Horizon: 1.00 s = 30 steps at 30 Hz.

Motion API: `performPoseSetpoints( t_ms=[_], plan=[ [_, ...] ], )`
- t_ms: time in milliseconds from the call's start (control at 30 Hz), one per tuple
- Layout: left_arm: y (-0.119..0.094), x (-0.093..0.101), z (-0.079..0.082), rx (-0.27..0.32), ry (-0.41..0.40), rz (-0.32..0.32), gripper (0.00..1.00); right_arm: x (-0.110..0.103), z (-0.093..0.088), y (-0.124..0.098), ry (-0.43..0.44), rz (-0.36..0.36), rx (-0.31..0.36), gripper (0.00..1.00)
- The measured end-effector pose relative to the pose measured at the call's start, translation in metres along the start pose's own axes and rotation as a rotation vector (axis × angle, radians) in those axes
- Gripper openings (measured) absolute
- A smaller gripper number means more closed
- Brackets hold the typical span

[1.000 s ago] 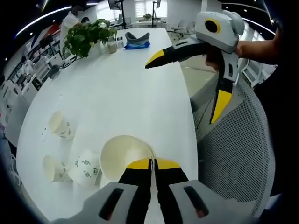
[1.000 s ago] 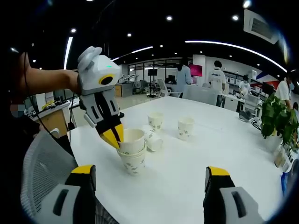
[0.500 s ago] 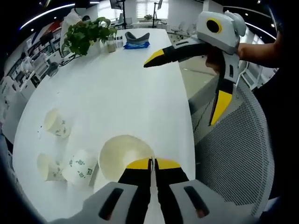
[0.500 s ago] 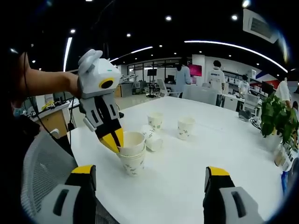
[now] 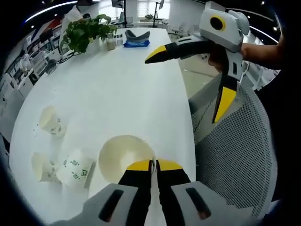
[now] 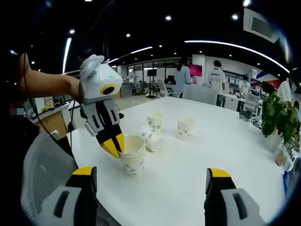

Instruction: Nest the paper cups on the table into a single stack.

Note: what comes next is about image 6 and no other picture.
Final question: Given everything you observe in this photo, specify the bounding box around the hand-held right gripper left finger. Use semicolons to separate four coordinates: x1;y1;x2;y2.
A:
48;166;97;226

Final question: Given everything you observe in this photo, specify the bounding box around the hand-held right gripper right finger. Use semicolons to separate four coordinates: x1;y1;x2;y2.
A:
204;167;266;226

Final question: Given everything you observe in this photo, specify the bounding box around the white printed paper cup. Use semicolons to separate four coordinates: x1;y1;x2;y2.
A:
147;112;164;131
177;117;196;141
140;124;157;142
145;136;164;152

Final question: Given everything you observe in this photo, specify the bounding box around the stack of paper cups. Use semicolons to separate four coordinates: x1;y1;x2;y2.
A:
119;134;146;177

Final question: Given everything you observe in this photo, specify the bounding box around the person's left hand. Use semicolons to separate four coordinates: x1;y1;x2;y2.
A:
79;54;105;82

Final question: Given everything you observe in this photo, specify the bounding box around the long ceiling light strip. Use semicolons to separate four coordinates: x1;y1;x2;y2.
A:
62;37;72;73
184;40;290;73

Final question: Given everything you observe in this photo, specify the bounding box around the black monitor on stand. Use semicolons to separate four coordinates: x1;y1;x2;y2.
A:
147;69;158;82

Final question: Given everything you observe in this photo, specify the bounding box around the white office chair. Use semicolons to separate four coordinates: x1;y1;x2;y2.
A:
244;93;261;113
156;79;176;97
182;85;218;105

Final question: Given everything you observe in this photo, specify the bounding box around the white table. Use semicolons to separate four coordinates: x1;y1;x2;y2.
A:
67;96;290;226

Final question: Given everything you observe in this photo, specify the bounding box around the grey mesh office chair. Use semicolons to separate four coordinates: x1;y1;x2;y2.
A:
20;131;123;226

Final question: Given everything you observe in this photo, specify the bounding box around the glass jar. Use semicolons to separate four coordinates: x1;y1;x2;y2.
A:
275;143;292;167

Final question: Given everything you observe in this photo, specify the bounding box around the pink monitor screen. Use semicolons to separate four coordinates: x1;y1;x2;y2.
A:
187;63;203;77

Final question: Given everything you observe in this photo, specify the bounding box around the grey bag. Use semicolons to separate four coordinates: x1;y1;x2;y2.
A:
239;109;253;122

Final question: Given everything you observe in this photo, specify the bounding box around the green potted plant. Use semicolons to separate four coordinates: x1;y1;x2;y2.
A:
261;93;301;151

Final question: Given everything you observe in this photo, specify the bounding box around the ceiling air conditioner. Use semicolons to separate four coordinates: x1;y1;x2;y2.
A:
243;8;280;44

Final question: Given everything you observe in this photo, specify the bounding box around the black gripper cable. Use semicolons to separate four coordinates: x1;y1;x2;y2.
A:
22;51;78;142

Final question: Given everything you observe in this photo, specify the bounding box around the black table cable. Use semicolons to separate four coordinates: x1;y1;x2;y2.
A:
250;117;264;130

